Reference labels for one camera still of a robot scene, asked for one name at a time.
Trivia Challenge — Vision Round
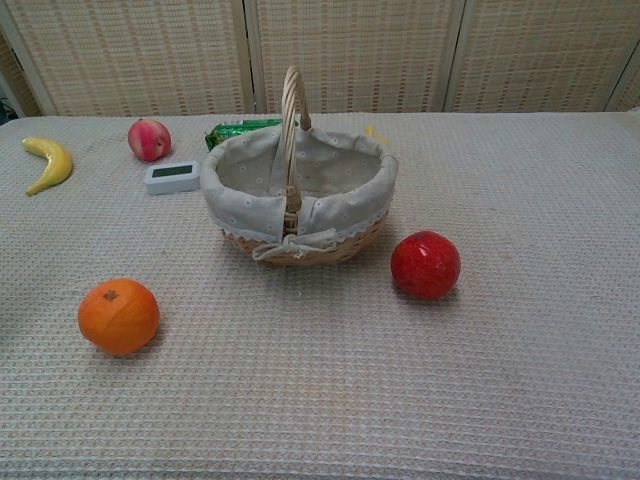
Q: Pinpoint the wicker basket with cloth liner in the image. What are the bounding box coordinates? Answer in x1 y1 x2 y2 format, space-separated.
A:
200 65 400 266

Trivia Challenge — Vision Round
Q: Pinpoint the orange fruit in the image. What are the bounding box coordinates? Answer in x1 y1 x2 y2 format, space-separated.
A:
77 278 161 357

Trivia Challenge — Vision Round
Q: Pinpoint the beige waffle tablecloth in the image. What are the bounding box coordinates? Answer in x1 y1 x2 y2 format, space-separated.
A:
0 110 640 480

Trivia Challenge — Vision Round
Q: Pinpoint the red apple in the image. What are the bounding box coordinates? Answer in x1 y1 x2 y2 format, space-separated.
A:
390 230 462 302

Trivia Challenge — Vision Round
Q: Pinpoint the green snack packet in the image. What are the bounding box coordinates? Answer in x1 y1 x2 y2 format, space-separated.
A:
204 117 300 153

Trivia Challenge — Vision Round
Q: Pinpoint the white digital timer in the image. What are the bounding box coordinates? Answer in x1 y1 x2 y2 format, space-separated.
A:
143 159 203 196

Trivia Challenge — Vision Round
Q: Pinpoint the woven folding screen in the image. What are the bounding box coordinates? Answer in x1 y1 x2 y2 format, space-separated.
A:
0 0 640 121

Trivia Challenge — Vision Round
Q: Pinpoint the pink peach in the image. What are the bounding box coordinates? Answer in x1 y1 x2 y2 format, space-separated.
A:
127 118 174 162

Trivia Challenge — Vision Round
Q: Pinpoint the yellow banana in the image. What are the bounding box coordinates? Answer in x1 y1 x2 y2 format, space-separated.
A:
21 136 74 197

